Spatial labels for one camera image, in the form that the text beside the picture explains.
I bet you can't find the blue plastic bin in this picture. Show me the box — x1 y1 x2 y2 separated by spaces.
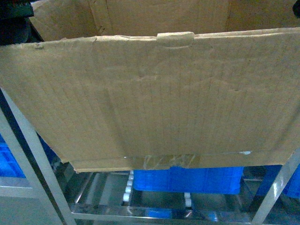
133 167 244 195

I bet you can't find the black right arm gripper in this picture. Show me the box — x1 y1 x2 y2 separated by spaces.
292 0 300 16

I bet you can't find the large cardboard box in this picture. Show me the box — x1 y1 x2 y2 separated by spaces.
0 0 300 173

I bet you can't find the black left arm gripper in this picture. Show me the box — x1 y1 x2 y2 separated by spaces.
0 0 43 46

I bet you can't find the stainless steel shelf rack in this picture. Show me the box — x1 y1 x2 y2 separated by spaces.
0 86 300 225

